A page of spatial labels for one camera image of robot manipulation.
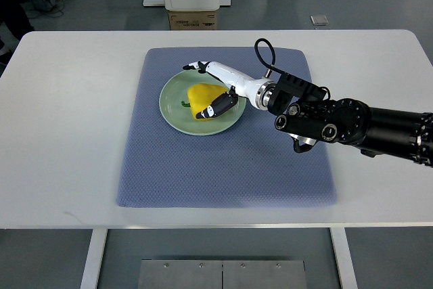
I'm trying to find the cardboard box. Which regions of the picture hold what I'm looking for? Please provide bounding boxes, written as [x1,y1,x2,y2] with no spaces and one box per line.
[168,11,217,30]

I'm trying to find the blue textured mat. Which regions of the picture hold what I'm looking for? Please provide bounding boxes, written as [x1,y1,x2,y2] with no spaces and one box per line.
[116,47,337,208]

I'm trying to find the yellow bell pepper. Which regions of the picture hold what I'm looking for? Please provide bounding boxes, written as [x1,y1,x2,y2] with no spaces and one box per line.
[181,83,228,120]

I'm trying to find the metal base plate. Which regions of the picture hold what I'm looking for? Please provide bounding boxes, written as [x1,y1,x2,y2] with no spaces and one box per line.
[138,260,307,288]

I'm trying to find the white table leg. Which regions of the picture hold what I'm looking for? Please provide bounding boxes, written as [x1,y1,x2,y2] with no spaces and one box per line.
[80,229,108,289]
[329,227,358,289]

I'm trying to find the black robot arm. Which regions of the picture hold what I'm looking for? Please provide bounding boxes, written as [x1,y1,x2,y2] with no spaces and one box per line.
[185,62,432,166]

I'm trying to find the light green plate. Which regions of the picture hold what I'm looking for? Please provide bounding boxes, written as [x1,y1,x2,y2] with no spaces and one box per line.
[159,70,246,136]

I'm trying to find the right white table leg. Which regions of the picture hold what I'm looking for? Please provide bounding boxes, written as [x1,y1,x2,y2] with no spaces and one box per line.
[329,227,358,289]

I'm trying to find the left white table leg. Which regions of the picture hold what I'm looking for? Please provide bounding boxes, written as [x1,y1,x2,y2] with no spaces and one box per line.
[80,229,108,289]

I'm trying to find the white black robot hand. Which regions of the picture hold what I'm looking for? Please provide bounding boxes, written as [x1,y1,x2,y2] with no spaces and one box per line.
[183,61,275,120]

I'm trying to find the grey floor outlet plate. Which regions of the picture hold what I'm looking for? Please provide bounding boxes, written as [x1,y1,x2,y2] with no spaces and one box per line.
[310,15,329,26]

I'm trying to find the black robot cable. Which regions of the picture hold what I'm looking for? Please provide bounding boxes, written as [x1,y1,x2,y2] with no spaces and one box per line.
[254,38,281,79]

